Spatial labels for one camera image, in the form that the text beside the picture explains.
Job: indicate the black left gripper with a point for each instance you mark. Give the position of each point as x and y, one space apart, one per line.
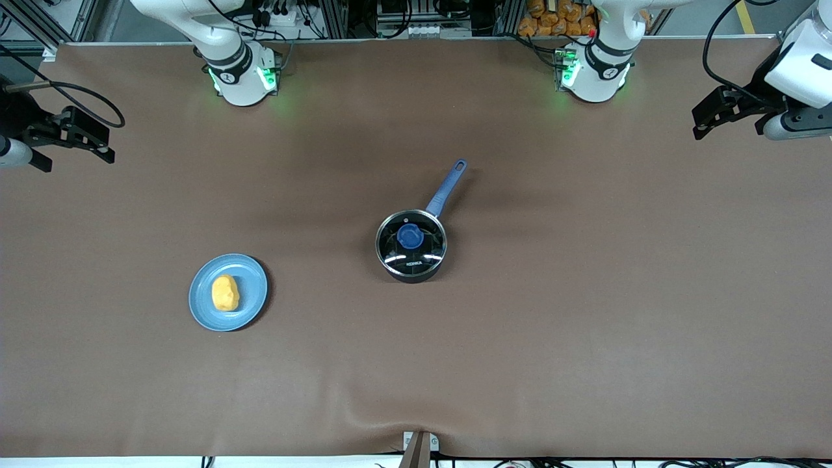
758 86

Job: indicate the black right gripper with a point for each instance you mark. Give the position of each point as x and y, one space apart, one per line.
18 112

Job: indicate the yellow potato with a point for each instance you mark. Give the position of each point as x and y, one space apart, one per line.
225 294

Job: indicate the glass lid with blue knob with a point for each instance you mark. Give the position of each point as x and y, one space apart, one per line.
411 236

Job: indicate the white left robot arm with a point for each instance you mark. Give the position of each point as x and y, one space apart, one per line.
604 71

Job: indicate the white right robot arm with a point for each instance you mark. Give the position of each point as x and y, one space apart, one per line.
234 71

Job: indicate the bag of orange items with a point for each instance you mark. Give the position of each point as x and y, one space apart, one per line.
552 23

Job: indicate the blue round plate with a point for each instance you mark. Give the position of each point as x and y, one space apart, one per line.
250 286

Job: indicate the white power strip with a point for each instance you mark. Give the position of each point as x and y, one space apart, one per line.
276 16

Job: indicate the brown table cover cloth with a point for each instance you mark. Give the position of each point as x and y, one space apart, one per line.
585 325

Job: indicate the grey power strip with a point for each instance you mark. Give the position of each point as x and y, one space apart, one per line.
422 29

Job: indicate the aluminium frame profile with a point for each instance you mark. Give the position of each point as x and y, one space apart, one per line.
84 19

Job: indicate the metal table clamp bracket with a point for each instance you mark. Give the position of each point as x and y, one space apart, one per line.
419 448

